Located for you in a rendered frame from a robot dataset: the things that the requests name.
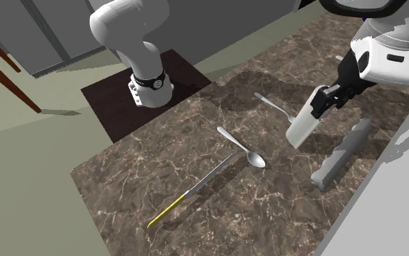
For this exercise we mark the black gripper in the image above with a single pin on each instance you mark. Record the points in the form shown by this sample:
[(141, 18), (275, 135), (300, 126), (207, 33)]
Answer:
[(350, 79)]

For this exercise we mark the white oblong block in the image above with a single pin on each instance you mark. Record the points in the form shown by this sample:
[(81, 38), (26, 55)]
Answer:
[(301, 129)]

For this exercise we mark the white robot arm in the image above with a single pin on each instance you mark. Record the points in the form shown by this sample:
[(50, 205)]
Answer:
[(137, 35)]

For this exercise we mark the silver fork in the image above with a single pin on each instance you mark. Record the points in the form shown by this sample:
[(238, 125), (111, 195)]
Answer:
[(273, 104)]

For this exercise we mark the grey long bar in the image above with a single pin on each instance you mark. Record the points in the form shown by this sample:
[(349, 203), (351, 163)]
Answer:
[(342, 156)]

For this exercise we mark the silver spoon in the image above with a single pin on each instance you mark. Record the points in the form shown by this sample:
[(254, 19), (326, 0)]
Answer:
[(255, 158)]

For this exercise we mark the dark robot stand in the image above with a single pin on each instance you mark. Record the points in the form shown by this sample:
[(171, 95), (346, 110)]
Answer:
[(112, 106)]

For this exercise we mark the grey cabinet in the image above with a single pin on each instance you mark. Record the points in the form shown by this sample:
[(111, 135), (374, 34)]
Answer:
[(66, 28)]

